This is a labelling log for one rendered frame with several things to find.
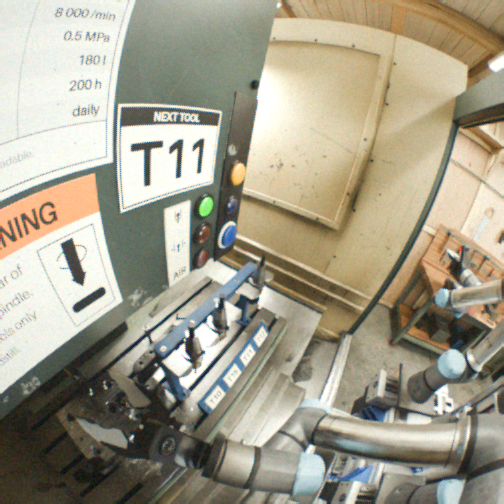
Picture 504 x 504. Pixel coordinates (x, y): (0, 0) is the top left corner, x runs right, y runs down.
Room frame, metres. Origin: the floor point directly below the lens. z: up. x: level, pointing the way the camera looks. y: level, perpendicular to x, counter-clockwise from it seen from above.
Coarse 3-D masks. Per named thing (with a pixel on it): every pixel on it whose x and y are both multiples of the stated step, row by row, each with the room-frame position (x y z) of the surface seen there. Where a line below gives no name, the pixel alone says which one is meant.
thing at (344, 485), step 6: (342, 486) -0.12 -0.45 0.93; (348, 486) -0.12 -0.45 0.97; (354, 486) -0.12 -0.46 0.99; (360, 486) -0.12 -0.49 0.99; (366, 486) -0.13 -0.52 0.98; (372, 486) -0.14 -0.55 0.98; (336, 492) -0.14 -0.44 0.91; (342, 492) -0.14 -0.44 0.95; (348, 492) -0.14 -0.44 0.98; (354, 492) -0.14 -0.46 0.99; (360, 492) -0.15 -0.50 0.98; (366, 492) -0.16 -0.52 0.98; (372, 492) -0.17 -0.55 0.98; (336, 498) -0.16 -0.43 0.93; (342, 498) -0.16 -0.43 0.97; (348, 498) -0.16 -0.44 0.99; (354, 498) -0.17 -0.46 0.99; (360, 498) -0.18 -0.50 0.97; (366, 498) -0.19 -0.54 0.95; (372, 498) -0.20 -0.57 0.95
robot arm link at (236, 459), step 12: (228, 444) 0.02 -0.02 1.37; (240, 444) 0.02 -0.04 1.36; (228, 456) 0.00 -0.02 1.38; (240, 456) 0.00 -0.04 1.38; (252, 456) 0.01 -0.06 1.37; (216, 468) -0.02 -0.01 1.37; (228, 468) -0.02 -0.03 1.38; (240, 468) -0.01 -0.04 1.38; (216, 480) -0.04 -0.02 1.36; (228, 480) -0.04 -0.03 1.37; (240, 480) -0.03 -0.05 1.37
